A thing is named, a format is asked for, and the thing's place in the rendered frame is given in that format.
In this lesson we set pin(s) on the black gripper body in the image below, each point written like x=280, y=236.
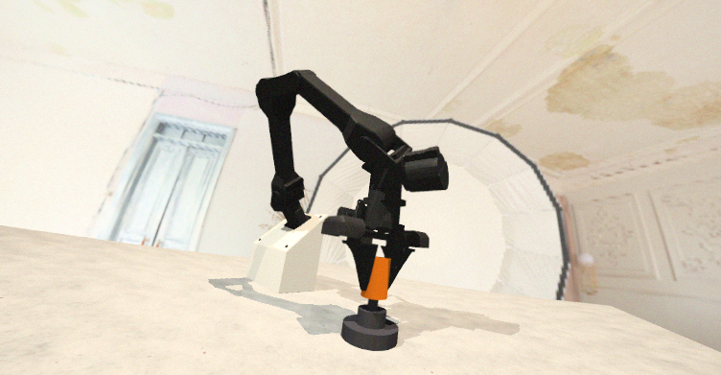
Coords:
x=382, y=214

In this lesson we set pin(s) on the orange knob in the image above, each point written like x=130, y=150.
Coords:
x=377, y=288

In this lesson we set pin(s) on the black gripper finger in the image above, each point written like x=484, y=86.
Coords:
x=364, y=255
x=398, y=256

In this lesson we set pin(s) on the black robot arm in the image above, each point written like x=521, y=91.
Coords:
x=367, y=136

